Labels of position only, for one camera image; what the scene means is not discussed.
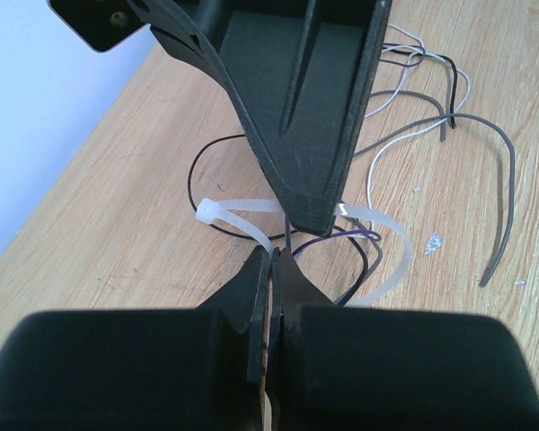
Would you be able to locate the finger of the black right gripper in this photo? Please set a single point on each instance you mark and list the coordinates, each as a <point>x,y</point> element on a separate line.
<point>299,75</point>

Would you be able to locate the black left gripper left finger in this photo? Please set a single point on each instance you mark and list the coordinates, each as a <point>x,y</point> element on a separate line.
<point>243,300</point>

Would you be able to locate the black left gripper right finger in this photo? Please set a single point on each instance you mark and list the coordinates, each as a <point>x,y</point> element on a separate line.
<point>292,290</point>

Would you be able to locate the white zip tie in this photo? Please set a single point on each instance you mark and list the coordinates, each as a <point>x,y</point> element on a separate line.
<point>208,211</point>

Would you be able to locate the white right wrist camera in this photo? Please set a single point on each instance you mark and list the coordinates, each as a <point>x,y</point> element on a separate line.
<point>101,24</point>

